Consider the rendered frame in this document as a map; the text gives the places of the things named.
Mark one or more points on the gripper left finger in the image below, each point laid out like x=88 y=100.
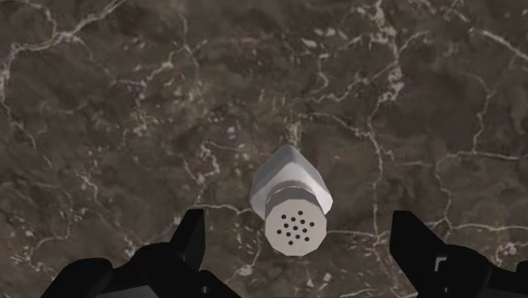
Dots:
x=173 y=264

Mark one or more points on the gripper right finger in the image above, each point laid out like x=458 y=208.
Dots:
x=437 y=264

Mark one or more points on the white salt shaker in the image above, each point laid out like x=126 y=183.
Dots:
x=291 y=206

